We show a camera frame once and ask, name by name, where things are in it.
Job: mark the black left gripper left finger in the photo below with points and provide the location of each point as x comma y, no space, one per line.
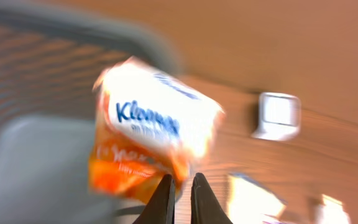
161,207

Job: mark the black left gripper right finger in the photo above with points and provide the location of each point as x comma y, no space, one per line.
205,208

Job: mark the yellow snack bag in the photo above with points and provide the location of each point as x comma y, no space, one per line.
249,202

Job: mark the orange white tissue pack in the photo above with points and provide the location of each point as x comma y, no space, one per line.
148,124

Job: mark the red purple pad package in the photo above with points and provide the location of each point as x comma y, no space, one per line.
330,211

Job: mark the white barcode scanner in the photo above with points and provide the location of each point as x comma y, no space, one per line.
279,117

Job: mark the grey plastic shopping basket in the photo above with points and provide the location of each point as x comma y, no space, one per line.
50,57

